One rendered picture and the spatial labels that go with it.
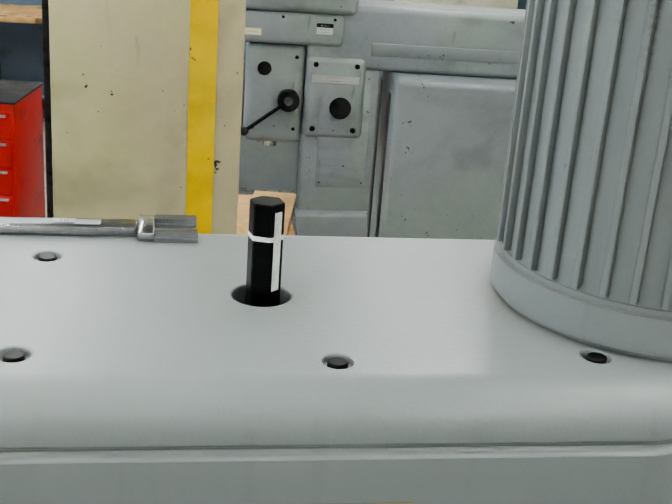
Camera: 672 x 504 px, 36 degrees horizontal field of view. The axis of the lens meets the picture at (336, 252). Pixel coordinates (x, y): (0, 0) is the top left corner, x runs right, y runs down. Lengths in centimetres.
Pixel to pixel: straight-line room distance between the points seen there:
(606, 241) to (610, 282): 2
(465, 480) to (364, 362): 8
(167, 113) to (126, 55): 15
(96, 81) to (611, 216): 186
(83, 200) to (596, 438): 196
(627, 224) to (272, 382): 21
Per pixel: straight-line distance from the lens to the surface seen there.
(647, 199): 59
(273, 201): 62
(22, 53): 982
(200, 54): 234
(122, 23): 234
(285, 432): 53
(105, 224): 73
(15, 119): 526
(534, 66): 63
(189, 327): 59
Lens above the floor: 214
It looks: 20 degrees down
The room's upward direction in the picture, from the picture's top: 4 degrees clockwise
